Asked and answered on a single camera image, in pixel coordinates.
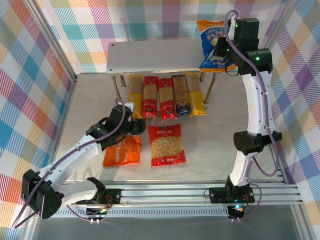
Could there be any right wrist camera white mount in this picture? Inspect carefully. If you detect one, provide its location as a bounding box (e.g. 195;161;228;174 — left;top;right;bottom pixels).
228;16;238;35

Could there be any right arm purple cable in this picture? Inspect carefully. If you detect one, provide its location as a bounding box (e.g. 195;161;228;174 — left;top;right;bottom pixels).
224;9;280;222

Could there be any red spaghetti pack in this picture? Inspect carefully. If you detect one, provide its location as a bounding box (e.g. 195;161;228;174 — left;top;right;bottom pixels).
141;76;159;119
157;77;177;121

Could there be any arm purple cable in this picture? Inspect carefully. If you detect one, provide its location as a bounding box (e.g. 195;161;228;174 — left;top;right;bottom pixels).
11;98;126;230
224;9;280;222

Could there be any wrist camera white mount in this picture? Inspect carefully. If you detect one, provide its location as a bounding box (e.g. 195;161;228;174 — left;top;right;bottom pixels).
228;16;238;35
124;101;136;114

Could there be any red macaroni bag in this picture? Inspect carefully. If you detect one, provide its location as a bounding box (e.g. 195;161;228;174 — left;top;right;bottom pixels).
147;123;187;168

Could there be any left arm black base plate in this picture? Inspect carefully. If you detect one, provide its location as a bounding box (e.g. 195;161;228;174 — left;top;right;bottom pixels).
84;188;123;206

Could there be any blue brown spaghetti pack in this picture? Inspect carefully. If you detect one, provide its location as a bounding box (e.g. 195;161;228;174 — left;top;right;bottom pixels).
171;74;192;118

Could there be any blue yellow pasta bag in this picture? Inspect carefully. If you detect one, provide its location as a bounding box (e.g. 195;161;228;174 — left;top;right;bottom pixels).
196;19;238;74

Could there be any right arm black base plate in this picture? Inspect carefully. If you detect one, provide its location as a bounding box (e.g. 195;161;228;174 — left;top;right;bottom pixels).
208;186;256;205

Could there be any orange pasta bag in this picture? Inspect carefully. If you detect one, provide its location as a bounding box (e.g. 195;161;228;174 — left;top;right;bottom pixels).
102;134;142;167

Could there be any grey slotted cable duct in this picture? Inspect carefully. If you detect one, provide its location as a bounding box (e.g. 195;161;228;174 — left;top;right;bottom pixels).
38;208;232;219

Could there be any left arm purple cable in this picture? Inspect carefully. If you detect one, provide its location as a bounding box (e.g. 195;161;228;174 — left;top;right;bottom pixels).
11;98;126;230

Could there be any two-tier metal shelf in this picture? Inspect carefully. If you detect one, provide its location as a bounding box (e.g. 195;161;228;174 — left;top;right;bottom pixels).
106;41;218;112

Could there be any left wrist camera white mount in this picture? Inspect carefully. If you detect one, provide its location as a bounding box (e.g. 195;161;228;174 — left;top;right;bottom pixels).
124;101;136;114

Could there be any yellow spaghetti pack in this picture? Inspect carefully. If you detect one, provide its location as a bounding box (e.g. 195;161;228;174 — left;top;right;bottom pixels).
127;74;144;120
185;72;208;118

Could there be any aluminium mounting rail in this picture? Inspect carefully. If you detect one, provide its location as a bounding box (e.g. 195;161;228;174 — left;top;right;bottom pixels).
27;183;305;208

